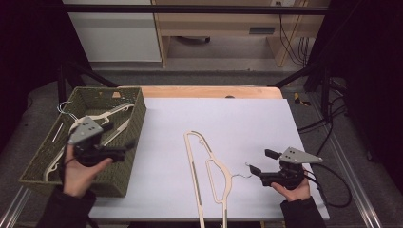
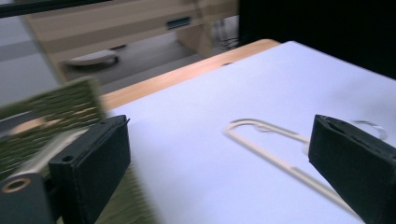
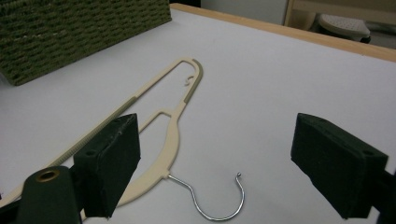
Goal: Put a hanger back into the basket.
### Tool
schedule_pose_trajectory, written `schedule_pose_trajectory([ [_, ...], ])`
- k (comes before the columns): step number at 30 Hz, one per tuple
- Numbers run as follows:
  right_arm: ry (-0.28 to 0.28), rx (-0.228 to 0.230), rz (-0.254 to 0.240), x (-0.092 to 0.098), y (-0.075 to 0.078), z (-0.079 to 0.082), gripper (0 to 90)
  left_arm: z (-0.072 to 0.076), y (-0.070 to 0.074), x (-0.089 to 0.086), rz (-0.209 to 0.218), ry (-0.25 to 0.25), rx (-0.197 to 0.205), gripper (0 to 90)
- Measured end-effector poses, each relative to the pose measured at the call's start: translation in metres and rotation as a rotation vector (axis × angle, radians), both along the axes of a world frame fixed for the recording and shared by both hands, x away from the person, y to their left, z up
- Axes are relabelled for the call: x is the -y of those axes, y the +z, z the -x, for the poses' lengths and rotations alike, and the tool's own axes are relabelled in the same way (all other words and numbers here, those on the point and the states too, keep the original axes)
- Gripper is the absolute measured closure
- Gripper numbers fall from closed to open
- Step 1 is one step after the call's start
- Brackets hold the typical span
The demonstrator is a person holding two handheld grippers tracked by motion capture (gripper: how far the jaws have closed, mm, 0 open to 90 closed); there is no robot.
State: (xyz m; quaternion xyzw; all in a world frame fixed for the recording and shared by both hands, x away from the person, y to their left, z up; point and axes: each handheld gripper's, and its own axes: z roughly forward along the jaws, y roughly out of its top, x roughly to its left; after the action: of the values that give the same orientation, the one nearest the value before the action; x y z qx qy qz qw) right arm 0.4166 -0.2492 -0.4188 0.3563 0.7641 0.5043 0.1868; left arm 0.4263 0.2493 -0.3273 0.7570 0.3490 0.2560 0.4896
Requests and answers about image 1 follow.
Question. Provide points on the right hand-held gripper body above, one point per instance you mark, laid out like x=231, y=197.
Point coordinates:
x=299, y=155

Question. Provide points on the black curtain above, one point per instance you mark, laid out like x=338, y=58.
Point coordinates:
x=374, y=79
x=28, y=63

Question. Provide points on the black horizontal bar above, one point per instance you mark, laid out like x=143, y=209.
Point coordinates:
x=190, y=9

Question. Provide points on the white table sheet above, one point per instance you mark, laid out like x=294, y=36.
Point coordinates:
x=228, y=126

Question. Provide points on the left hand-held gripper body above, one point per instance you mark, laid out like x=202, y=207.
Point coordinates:
x=85, y=130

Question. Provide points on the black metal stand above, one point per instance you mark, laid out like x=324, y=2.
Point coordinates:
x=61, y=88
x=324, y=91

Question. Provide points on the light wooden desk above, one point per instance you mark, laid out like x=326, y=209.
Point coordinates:
x=218, y=23

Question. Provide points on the aluminium rail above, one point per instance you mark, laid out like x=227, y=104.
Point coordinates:
x=355, y=177
x=14, y=207

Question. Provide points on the beige hanger with metal hook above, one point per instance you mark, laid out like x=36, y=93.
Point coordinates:
x=227, y=183
x=120, y=108

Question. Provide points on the white cabinet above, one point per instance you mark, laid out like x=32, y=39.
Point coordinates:
x=114, y=41

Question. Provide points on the green woven basket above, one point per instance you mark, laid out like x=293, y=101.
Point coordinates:
x=126, y=104

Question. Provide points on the yellow and black tool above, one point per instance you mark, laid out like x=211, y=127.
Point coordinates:
x=297, y=99

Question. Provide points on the person's left hand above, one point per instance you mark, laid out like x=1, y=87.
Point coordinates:
x=79, y=177

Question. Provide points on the person's right hand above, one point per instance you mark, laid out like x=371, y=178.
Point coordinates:
x=296, y=193

